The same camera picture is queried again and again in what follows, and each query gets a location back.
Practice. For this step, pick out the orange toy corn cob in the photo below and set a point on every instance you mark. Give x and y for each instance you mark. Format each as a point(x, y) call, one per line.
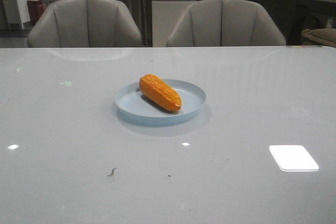
point(160, 92)

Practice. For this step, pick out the light blue round plate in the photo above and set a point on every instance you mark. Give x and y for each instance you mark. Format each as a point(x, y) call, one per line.
point(136, 107)

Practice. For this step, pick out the right beige upholstered chair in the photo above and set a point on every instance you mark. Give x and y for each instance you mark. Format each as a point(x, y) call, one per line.
point(224, 23)

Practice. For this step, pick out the beige upholstered chair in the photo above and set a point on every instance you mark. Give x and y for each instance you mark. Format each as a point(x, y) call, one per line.
point(224, 23)
point(85, 23)

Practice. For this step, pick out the left beige upholstered chair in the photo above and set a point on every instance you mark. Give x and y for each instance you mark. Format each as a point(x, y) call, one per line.
point(85, 23)

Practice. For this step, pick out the tan cushion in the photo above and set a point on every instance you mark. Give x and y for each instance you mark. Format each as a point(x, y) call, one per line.
point(319, 37)

